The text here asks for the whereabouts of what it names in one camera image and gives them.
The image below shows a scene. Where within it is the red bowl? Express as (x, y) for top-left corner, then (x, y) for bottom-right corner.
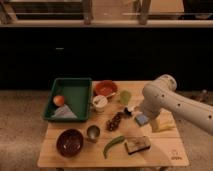
(94, 80), (118, 96)

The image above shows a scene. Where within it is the brown block sponge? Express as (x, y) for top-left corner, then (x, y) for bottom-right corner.
(124, 136), (151, 155)

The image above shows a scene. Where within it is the clear plastic bag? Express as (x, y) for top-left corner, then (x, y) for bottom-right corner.
(53, 105), (76, 118)

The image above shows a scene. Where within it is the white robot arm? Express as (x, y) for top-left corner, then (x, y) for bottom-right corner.
(139, 74), (213, 135)

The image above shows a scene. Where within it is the dark grapes bunch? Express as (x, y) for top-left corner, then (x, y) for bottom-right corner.
(106, 112), (122, 131)

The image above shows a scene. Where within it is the dark brown bowl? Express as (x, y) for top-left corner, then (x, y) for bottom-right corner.
(56, 129), (84, 157)

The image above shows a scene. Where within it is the blue sponge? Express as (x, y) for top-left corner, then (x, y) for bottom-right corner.
(135, 114), (149, 126)

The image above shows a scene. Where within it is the green plastic cup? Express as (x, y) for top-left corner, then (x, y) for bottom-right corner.
(119, 90), (131, 106)

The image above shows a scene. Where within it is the green chili pepper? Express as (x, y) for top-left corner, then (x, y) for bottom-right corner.
(103, 136), (125, 159)

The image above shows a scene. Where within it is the green plastic tray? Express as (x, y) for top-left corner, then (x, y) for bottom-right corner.
(43, 78), (92, 122)

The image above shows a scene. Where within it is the metal cup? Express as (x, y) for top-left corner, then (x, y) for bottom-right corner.
(87, 125), (100, 142)

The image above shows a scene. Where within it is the red apple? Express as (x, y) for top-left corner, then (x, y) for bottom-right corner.
(53, 95), (65, 107)

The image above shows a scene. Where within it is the white cup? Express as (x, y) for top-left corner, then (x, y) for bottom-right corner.
(92, 95), (108, 112)

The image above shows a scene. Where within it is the yellow banana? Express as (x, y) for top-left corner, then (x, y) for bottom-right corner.
(157, 123), (175, 132)

